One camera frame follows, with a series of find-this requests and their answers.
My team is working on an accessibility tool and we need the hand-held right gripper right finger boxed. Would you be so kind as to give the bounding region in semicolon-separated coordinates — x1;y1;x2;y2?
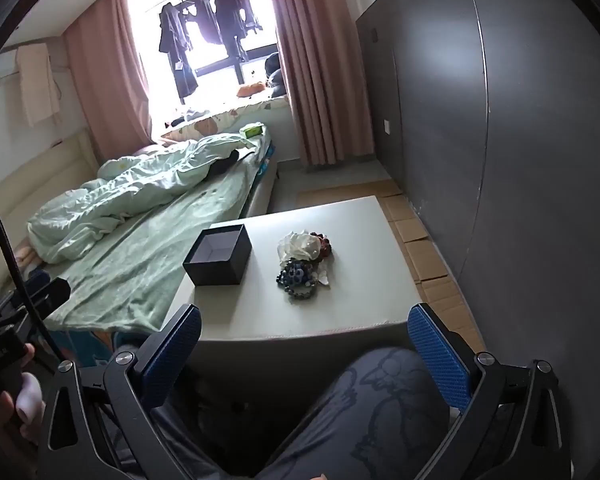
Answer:
406;302;573;480

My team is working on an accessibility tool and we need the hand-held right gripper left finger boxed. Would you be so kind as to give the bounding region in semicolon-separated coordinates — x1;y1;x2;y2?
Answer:
42;302;203;480

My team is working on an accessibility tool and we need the black jewelry box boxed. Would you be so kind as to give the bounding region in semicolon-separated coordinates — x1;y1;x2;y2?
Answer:
182;224;253;287

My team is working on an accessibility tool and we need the blue bead bracelet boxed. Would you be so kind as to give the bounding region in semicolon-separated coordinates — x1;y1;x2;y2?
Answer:
276;258;317;302

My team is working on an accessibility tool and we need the white flower hair accessory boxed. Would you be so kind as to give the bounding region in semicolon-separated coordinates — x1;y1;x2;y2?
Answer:
278;230;323;263

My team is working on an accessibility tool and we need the person's left hand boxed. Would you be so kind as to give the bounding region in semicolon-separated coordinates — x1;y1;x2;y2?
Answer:
0;342;48;480

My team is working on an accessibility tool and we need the bed with green sheet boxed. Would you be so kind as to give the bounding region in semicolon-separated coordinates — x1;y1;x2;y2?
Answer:
0;125;281;343

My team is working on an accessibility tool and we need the white table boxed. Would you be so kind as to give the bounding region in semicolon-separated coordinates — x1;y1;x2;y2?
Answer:
297;180;486;356

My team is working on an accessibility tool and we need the beige headboard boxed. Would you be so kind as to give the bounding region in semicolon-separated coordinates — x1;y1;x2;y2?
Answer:
0;130;101;291

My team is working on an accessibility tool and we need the light green quilt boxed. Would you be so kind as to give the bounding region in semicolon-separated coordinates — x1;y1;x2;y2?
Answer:
27;135;268;266

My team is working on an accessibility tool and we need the beige towel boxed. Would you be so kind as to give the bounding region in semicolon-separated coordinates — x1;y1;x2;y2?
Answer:
16;42;61;128

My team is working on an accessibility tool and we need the black cloth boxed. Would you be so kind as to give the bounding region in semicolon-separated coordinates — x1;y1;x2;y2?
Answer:
207;149;241;179

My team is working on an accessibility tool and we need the white air conditioner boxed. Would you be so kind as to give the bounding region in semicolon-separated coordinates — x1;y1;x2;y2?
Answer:
0;47;21;83

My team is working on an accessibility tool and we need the pink curtain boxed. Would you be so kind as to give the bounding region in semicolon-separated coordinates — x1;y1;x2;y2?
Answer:
260;0;376;167
62;0;153;166

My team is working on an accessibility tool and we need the floral windowsill cushion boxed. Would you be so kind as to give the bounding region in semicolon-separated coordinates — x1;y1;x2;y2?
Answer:
160;97;288;144

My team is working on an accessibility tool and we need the dark bag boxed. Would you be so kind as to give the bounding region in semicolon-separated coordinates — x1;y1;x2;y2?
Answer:
265;52;288;97

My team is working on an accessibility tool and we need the black cable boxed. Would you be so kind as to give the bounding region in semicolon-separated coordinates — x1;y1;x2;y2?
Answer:
0;192;63;363

